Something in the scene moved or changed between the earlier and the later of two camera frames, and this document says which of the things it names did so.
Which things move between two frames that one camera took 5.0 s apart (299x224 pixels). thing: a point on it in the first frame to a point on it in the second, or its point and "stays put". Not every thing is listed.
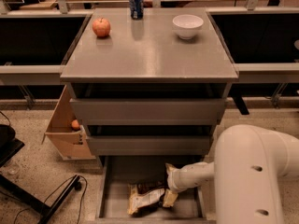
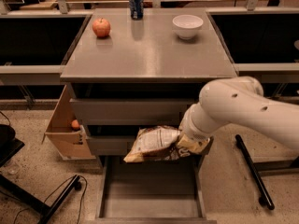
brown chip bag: (139, 199) to (156, 144)
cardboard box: (71, 145) stays put
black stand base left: (27, 199) stays put
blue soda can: (136, 4) stays put
